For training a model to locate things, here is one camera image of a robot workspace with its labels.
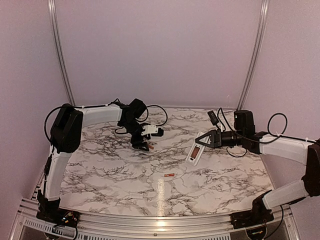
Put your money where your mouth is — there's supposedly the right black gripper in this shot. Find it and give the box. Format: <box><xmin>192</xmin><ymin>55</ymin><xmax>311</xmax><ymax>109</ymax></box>
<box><xmin>196</xmin><ymin>128</ymin><xmax>245</xmax><ymax>149</ymax></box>

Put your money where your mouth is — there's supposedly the white remote control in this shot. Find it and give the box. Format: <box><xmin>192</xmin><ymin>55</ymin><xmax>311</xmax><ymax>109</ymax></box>
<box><xmin>185</xmin><ymin>140</ymin><xmax>205</xmax><ymax>166</ymax></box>

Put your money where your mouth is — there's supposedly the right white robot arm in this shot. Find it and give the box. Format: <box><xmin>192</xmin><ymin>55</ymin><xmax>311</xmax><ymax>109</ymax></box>
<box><xmin>195</xmin><ymin>110</ymin><xmax>320</xmax><ymax>224</ymax></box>

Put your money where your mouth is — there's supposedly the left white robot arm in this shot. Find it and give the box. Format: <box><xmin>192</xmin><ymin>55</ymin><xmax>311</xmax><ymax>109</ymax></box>
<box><xmin>37</xmin><ymin>98</ymin><xmax>149</xmax><ymax>223</ymax></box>

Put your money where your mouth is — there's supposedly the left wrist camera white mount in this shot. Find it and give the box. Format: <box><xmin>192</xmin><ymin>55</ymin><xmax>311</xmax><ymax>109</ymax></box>
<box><xmin>141</xmin><ymin>124</ymin><xmax>164</xmax><ymax>138</ymax></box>

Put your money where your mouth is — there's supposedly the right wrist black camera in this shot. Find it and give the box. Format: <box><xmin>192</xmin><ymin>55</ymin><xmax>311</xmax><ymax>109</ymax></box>
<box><xmin>207</xmin><ymin>110</ymin><xmax>226</xmax><ymax>132</ymax></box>

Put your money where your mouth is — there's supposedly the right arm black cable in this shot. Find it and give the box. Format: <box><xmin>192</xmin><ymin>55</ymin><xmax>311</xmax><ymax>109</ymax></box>
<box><xmin>217</xmin><ymin>107</ymin><xmax>320</xmax><ymax>157</ymax></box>

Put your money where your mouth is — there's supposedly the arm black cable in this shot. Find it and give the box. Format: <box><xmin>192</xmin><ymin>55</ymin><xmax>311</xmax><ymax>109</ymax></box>
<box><xmin>217</xmin><ymin>107</ymin><xmax>320</xmax><ymax>157</ymax></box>
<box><xmin>43</xmin><ymin>98</ymin><xmax>169</xmax><ymax>146</ymax></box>

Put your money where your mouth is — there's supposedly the right aluminium frame post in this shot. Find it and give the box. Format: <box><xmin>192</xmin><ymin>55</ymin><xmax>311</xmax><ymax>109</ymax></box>
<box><xmin>236</xmin><ymin>0</ymin><xmax>270</xmax><ymax>110</ymax></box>

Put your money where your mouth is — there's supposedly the aluminium frame post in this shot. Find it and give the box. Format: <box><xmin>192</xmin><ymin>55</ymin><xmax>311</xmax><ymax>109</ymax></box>
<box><xmin>47</xmin><ymin>0</ymin><xmax>76</xmax><ymax>105</ymax></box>
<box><xmin>236</xmin><ymin>0</ymin><xmax>270</xmax><ymax>110</ymax></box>

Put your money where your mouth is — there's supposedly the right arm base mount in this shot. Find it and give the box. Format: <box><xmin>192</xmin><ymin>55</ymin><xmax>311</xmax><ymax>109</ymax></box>
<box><xmin>230</xmin><ymin>190</ymin><xmax>274</xmax><ymax>229</ymax></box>

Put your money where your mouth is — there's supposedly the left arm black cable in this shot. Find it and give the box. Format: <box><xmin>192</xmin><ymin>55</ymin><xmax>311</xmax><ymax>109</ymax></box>
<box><xmin>43</xmin><ymin>98</ymin><xmax>169</xmax><ymax>146</ymax></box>

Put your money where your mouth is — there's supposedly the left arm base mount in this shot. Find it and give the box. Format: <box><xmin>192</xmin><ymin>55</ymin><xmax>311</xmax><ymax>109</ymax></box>
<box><xmin>36</xmin><ymin>191</ymin><xmax>80</xmax><ymax>228</ymax></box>

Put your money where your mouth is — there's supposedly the front aluminium rail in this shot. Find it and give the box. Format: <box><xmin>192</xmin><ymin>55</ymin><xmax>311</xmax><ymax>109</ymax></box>
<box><xmin>8</xmin><ymin>199</ymin><xmax>301</xmax><ymax>240</ymax></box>

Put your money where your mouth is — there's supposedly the left aluminium frame post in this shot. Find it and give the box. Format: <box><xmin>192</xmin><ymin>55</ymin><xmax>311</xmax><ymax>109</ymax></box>
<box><xmin>47</xmin><ymin>0</ymin><xmax>76</xmax><ymax>105</ymax></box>

